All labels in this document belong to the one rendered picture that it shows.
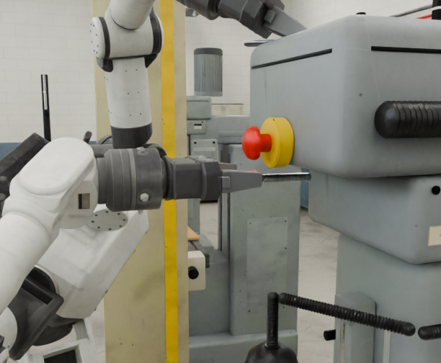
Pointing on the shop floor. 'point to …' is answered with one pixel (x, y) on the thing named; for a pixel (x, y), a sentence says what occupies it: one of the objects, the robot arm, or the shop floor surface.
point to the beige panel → (130, 310)
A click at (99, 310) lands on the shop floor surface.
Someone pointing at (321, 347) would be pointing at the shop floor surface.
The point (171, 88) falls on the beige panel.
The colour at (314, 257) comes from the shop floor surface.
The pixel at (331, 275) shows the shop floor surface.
